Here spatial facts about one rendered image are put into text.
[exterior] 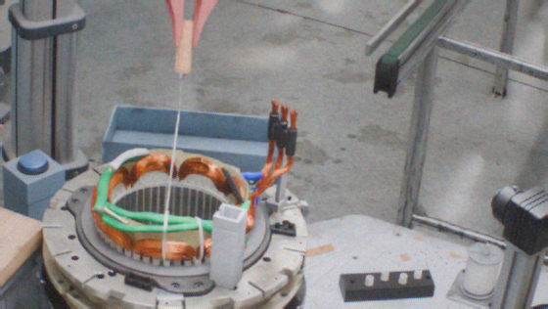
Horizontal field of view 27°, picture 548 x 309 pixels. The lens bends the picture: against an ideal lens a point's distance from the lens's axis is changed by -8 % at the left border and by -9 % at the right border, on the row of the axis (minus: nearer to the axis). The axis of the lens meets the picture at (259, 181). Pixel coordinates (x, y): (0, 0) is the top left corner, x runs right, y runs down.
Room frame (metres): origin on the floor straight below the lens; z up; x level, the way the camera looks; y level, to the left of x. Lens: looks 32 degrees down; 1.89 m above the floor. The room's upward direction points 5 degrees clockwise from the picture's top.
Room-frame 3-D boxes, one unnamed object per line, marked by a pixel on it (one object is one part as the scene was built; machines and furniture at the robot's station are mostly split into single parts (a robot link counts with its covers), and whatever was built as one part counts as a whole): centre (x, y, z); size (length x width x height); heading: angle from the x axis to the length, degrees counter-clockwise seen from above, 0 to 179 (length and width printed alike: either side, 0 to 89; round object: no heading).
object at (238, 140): (1.47, 0.10, 0.92); 0.25 x 0.11 x 0.28; 89
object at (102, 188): (1.18, 0.17, 1.15); 0.15 x 0.04 x 0.02; 164
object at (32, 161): (1.39, 0.32, 1.04); 0.04 x 0.04 x 0.01
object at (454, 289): (1.53, -0.37, 0.83); 0.09 x 0.09 x 0.10; 67
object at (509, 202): (0.83, -0.23, 1.37); 0.06 x 0.04 x 0.04; 42
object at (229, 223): (1.09, 0.03, 1.14); 0.03 x 0.03 x 0.09; 74
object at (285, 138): (1.22, -0.02, 1.21); 0.04 x 0.04 x 0.03; 74
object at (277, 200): (1.25, -0.02, 1.15); 0.03 x 0.02 x 0.12; 156
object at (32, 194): (1.39, 0.32, 0.91); 0.07 x 0.07 x 0.25; 47
